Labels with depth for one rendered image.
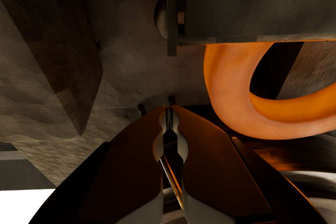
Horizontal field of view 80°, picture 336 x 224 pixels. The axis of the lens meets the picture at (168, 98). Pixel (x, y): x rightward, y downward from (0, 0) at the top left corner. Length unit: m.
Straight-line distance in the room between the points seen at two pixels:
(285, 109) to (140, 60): 0.17
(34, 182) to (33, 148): 8.36
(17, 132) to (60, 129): 0.03
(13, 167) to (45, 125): 9.54
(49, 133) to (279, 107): 0.21
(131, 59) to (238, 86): 0.13
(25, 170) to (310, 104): 9.30
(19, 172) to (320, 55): 9.39
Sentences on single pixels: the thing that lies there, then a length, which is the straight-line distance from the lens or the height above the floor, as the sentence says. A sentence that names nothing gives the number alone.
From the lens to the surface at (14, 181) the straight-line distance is 9.35.
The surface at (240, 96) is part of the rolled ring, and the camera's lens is 0.18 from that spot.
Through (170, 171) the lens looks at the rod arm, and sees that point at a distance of 0.25.
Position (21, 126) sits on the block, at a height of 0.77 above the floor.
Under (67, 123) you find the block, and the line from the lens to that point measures 0.17.
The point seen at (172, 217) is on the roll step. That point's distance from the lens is 0.34.
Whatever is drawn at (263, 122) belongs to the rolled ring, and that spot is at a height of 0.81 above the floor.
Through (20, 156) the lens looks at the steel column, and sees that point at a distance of 6.57.
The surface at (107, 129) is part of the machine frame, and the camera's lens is 0.44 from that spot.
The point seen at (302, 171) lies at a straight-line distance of 0.30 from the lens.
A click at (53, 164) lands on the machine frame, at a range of 0.62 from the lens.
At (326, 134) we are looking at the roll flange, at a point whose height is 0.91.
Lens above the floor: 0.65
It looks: 45 degrees up
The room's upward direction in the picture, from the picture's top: 178 degrees clockwise
